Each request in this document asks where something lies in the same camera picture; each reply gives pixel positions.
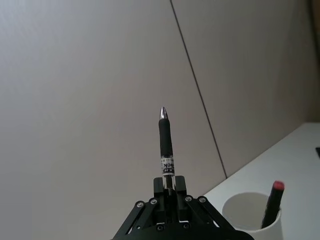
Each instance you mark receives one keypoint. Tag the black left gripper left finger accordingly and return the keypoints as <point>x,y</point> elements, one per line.
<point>158,205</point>

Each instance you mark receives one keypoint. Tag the black pen with silver tip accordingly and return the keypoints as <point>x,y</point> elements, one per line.
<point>166,140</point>

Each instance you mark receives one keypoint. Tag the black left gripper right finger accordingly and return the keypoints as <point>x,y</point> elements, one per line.
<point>180,200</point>

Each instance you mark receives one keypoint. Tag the black pen with red cap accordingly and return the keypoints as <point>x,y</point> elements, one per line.
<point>273,202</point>

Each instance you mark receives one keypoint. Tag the white cylindrical pen cup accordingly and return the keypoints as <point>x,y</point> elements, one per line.
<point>271,231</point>

